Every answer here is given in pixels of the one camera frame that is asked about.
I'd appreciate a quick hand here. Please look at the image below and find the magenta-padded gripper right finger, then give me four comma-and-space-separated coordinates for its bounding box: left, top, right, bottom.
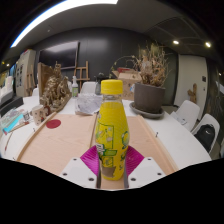
123, 145, 167, 190

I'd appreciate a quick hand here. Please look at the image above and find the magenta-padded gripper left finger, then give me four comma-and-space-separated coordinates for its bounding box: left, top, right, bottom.
59, 144, 102, 190

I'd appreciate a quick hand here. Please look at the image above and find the yellow drink bottle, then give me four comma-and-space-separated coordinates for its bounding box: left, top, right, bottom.
94, 79, 130, 182

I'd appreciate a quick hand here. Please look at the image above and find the light wooden drawing board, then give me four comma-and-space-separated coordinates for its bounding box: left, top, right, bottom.
15, 111, 179, 190

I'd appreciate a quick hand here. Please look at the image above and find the flat round red coaster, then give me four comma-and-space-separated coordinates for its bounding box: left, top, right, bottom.
45, 118, 62, 130

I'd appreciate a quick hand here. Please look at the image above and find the black backpack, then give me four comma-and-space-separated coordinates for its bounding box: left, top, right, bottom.
194, 123, 216, 153

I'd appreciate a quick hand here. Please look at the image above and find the white dotted mug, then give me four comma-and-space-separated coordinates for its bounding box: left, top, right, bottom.
30, 104, 50, 126

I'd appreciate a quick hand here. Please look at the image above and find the white chair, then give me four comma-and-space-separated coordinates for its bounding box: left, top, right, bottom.
173, 99, 201, 132
191, 113, 221, 154
80, 81, 98, 95

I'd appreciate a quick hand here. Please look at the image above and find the potted dried plant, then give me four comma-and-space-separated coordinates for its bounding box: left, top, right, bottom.
129, 43, 169, 120

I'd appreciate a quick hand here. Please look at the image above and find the white spray bottle green label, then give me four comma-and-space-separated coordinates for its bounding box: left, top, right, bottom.
71, 75, 80, 99

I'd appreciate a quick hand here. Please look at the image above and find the golden carved sculpture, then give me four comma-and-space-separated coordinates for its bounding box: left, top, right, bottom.
37, 61, 72, 113

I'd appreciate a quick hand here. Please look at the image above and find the cardboard box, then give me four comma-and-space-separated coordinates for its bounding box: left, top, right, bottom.
112, 68, 143, 101

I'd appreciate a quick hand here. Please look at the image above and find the small wooden figure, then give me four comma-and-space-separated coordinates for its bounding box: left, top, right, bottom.
187, 83, 198, 104

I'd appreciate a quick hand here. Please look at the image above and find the wooden easel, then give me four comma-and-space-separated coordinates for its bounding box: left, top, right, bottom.
73, 60, 91, 91

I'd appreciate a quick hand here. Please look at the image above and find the white cabinet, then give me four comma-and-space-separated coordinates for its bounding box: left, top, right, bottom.
15, 49, 37, 98

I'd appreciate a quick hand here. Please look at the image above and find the long ceiling light strip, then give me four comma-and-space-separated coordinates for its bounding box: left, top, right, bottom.
9, 0, 119, 49

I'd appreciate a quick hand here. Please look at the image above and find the black wall screen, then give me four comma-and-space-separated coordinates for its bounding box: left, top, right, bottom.
38, 40, 81, 69

